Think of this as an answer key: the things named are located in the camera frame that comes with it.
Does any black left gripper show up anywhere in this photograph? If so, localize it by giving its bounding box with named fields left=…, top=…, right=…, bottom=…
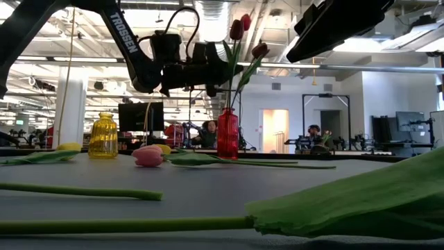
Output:
left=159, top=40, right=245, bottom=99

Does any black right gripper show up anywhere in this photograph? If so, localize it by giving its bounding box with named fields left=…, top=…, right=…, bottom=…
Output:
left=286, top=0, right=396, bottom=64

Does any bright red artificial tulip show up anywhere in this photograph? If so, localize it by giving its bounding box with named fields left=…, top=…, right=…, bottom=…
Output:
left=231, top=13, right=253, bottom=109
left=0, top=145, right=444, bottom=241

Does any yellow artificial tulip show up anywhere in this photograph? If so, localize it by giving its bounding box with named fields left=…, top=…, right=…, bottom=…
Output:
left=152, top=143, right=299, bottom=165
left=0, top=142, right=83, bottom=167

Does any pink artificial tulip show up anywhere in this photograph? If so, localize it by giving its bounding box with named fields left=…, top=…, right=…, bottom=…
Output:
left=131, top=144, right=337, bottom=171

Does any green stem foreground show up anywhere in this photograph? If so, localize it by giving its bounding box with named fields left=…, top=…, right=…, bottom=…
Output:
left=0, top=182, right=164, bottom=202

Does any red ribbed glass vase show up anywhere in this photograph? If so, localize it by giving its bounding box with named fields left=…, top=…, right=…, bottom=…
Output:
left=216, top=107, right=239, bottom=160

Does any yellow ribbed glass vase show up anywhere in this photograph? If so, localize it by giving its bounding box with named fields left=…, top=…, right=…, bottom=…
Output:
left=87, top=112, right=119, bottom=160

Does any person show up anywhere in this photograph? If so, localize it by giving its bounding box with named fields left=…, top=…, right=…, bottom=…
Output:
left=305, top=124, right=329, bottom=150
left=192, top=119, right=219, bottom=149

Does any black monitor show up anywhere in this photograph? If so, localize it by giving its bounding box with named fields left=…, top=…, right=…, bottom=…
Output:
left=117, top=101, right=165, bottom=133

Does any grey desk monitor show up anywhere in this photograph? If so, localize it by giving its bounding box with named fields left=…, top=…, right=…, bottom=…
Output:
left=395, top=110, right=426, bottom=133

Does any white pillar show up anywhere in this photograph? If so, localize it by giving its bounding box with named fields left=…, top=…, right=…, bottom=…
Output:
left=51, top=65, right=88, bottom=150

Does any black gantry frame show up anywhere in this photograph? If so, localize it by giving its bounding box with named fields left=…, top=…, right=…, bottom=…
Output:
left=301, top=92, right=351, bottom=152

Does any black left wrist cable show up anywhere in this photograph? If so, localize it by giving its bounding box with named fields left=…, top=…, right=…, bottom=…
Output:
left=162, top=6, right=201, bottom=60

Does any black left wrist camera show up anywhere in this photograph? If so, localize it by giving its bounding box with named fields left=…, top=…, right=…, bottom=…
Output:
left=149, top=30, right=184, bottom=67

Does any black aluminium table frame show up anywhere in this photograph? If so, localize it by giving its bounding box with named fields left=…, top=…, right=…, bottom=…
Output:
left=0, top=147, right=444, bottom=164

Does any yellow cable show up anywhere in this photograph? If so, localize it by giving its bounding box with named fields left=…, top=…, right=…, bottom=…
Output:
left=56, top=6, right=76, bottom=149

